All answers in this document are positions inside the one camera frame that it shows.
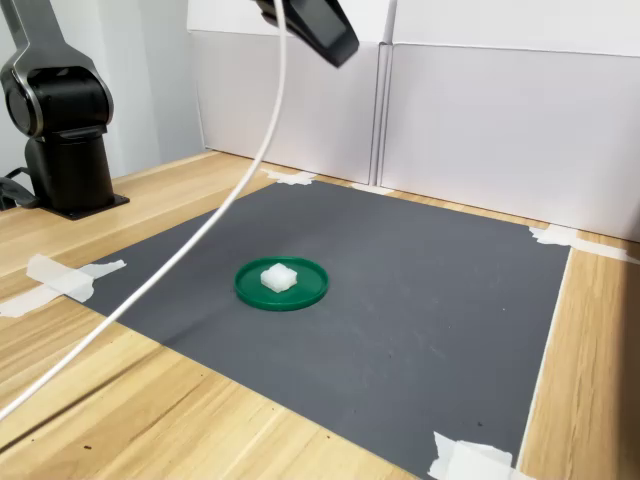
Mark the small white plastic terminal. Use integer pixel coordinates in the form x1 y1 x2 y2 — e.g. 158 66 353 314
260 262 298 293

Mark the round green lid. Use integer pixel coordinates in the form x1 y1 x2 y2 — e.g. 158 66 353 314
233 255 331 313

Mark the white partition board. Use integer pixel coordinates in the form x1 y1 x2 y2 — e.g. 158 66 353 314
378 0 640 245
186 0 390 185

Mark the white masking tape patch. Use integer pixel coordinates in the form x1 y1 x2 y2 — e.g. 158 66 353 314
528 224 640 267
348 181 397 197
428 430 539 480
0 253 128 319
261 168 320 187

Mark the dark grey mat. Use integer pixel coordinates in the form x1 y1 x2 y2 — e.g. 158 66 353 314
81 179 573 480

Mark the white camera cable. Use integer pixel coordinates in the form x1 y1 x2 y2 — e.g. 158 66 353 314
0 0 292 424

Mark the thick black power cable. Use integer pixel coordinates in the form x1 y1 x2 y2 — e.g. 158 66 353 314
0 166 40 212

